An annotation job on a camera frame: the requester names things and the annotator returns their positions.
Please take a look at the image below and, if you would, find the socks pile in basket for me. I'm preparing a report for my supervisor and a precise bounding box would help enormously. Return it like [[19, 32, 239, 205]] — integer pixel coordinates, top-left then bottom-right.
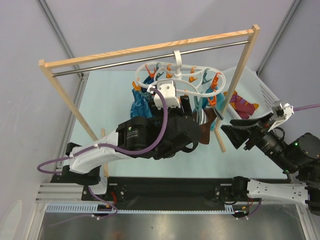
[[228, 91, 260, 119]]

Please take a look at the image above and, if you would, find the white perforated plastic basket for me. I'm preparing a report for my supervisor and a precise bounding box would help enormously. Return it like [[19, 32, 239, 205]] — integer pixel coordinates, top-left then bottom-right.
[[222, 66, 280, 120]]

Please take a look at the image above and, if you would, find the aluminium table frame rail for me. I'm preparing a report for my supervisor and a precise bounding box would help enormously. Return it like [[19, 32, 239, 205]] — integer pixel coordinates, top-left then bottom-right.
[[34, 183, 308, 205]]

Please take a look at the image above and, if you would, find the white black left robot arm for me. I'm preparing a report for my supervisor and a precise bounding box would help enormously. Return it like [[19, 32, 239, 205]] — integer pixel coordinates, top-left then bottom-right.
[[51, 95, 201, 200]]

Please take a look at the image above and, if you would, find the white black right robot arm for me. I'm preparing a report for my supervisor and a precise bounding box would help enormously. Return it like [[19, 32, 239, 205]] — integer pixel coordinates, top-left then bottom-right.
[[220, 112, 320, 216]]

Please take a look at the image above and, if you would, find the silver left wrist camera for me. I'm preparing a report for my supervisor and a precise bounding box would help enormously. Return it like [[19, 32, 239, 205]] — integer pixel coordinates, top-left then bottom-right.
[[147, 79, 181, 109]]

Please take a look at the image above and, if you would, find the white round clip hanger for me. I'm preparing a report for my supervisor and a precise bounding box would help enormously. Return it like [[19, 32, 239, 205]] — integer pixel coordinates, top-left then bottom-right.
[[133, 50, 226, 98]]

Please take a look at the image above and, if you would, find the teal plain cloth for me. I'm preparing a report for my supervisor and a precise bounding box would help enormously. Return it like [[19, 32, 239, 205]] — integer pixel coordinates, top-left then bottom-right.
[[201, 92, 225, 131]]

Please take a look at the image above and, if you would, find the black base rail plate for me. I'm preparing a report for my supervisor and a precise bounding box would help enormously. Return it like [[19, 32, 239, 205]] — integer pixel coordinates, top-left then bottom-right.
[[81, 176, 292, 216]]

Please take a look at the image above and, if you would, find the dark blue patterned cloth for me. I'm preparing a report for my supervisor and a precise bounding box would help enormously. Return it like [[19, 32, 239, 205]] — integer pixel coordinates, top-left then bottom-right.
[[130, 81, 153, 119]]

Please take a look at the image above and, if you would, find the brown grey sock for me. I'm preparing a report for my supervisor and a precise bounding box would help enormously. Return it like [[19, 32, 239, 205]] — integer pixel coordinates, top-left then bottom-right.
[[192, 108, 217, 145]]

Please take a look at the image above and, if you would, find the wooden clothes rack frame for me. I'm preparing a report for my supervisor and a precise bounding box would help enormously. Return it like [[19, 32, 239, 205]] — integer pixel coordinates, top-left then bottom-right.
[[38, 24, 261, 178]]

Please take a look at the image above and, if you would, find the steel hanging rod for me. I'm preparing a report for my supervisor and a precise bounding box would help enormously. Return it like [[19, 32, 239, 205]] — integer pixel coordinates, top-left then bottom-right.
[[52, 40, 250, 77]]

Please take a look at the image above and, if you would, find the white toothed cable strip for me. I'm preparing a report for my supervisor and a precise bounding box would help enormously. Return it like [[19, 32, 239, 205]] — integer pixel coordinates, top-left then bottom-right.
[[45, 200, 252, 215]]

